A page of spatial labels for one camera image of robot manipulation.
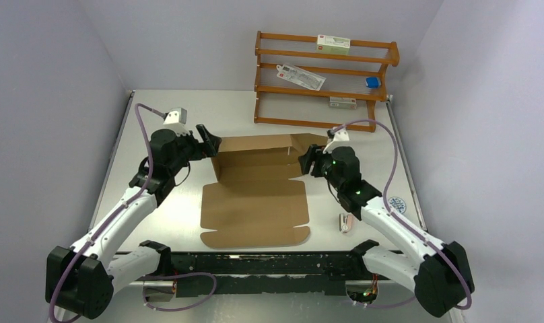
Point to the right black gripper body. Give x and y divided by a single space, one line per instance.
325 166

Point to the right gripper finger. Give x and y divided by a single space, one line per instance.
307 162
315 151

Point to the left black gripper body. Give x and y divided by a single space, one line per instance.
188 149

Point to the brown cardboard box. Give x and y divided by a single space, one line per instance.
257 200

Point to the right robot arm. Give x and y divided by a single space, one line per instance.
437 273

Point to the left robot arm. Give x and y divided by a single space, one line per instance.
83 277

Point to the grey white box lower shelf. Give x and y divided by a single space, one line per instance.
342 103

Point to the green white box top shelf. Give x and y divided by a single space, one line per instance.
332 45

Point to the pink white small device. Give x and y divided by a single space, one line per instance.
345 222

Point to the white plastic packet on shelf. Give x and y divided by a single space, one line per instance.
300 77

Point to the orange wooden shelf rack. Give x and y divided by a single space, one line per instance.
345 75

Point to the blue small object on shelf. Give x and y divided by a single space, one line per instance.
373 82

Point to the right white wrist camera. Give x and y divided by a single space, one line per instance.
337 138

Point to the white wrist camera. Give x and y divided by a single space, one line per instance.
337 138
175 121

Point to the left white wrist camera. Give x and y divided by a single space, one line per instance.
175 121

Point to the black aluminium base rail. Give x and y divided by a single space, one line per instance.
337 273

